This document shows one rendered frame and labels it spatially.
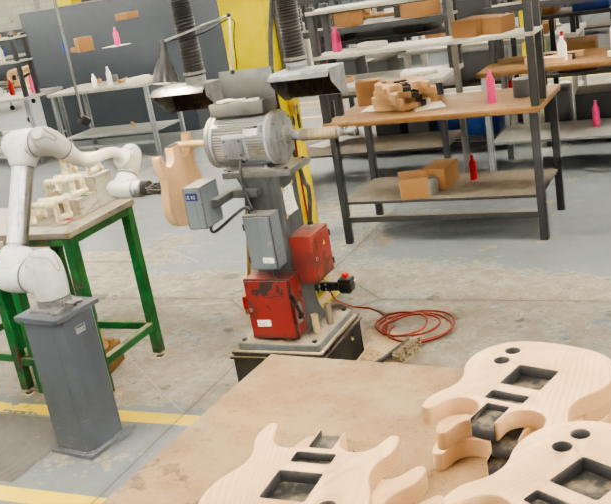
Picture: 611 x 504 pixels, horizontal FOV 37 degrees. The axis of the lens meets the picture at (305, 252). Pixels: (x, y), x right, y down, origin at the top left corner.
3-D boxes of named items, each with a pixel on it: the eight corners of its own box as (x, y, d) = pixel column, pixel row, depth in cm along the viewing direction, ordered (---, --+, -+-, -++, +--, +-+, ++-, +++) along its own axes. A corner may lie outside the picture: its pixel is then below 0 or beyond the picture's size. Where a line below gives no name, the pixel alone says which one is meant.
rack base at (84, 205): (101, 207, 492) (97, 190, 489) (82, 216, 478) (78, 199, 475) (61, 209, 503) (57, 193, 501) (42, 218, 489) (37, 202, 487)
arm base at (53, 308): (61, 317, 403) (58, 305, 401) (27, 313, 415) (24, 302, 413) (90, 301, 417) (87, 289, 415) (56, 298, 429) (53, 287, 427)
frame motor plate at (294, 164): (311, 162, 437) (310, 154, 436) (290, 175, 417) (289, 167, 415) (245, 166, 452) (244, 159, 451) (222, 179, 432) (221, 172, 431)
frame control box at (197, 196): (257, 225, 431) (247, 172, 423) (236, 240, 413) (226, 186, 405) (213, 227, 442) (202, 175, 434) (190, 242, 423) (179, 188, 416)
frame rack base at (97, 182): (117, 199, 504) (110, 169, 499) (101, 207, 491) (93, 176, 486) (78, 201, 516) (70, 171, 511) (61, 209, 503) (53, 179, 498)
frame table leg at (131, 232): (166, 353, 526) (132, 204, 499) (161, 357, 521) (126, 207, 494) (158, 353, 528) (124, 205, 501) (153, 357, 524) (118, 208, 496)
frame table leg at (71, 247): (117, 395, 484) (76, 234, 456) (111, 400, 479) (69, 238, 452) (108, 394, 486) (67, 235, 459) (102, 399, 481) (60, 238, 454)
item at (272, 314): (309, 329, 444) (296, 259, 433) (298, 340, 434) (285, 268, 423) (263, 328, 455) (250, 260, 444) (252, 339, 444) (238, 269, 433)
